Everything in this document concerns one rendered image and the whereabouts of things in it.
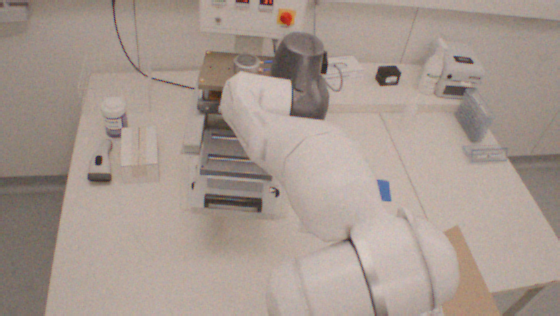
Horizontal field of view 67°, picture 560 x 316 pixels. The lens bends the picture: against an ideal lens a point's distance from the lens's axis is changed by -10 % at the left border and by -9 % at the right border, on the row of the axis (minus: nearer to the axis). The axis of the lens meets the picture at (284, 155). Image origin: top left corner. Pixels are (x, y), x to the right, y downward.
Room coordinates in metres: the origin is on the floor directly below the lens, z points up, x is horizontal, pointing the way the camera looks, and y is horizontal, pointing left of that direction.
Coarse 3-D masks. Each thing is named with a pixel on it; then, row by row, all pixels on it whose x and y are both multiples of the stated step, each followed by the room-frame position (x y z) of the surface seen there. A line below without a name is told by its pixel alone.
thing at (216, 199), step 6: (204, 198) 0.72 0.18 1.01; (210, 198) 0.73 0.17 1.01; (216, 198) 0.73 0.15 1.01; (222, 198) 0.73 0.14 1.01; (228, 198) 0.74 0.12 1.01; (234, 198) 0.74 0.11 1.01; (240, 198) 0.74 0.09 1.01; (246, 198) 0.75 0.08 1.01; (252, 198) 0.75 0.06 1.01; (258, 198) 0.75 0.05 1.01; (204, 204) 0.72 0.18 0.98; (216, 204) 0.73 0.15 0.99; (222, 204) 0.73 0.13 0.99; (228, 204) 0.73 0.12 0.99; (234, 204) 0.73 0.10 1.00; (240, 204) 0.73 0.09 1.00; (246, 204) 0.73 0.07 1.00; (252, 204) 0.74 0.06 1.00; (258, 204) 0.74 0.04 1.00; (258, 210) 0.74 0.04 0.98
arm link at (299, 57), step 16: (304, 32) 0.73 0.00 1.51; (288, 48) 0.68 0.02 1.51; (304, 48) 0.68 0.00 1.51; (320, 48) 0.70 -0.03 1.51; (272, 64) 0.71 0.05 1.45; (288, 64) 0.67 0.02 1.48; (304, 64) 0.66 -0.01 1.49; (320, 64) 0.68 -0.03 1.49; (304, 80) 0.64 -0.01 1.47; (320, 80) 0.67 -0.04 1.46; (304, 96) 0.62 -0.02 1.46; (320, 96) 0.63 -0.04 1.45; (304, 112) 0.60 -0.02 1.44; (320, 112) 0.61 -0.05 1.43
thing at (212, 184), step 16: (208, 176) 0.80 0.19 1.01; (224, 176) 0.81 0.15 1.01; (208, 192) 0.78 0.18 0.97; (224, 192) 0.79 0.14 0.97; (240, 192) 0.79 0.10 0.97; (256, 192) 0.80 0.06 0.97; (192, 208) 0.72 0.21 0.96; (208, 208) 0.72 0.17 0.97; (224, 208) 0.73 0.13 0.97; (240, 208) 0.74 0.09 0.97; (256, 208) 0.75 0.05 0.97; (272, 208) 0.76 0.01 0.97
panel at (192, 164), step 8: (192, 160) 0.93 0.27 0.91; (192, 168) 0.92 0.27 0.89; (192, 176) 0.91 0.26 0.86; (192, 184) 0.90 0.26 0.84; (280, 184) 0.94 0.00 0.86; (192, 192) 0.89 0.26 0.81; (280, 192) 0.93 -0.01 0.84; (280, 200) 0.92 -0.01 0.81; (280, 208) 0.91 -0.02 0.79; (280, 216) 0.90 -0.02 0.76
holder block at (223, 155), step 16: (208, 128) 0.99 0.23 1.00; (208, 144) 0.93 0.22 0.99; (224, 144) 0.95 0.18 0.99; (240, 144) 0.96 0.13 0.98; (208, 160) 0.88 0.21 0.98; (224, 160) 0.89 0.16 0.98; (240, 160) 0.90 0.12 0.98; (240, 176) 0.84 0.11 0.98; (256, 176) 0.85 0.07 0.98; (272, 176) 0.86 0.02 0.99
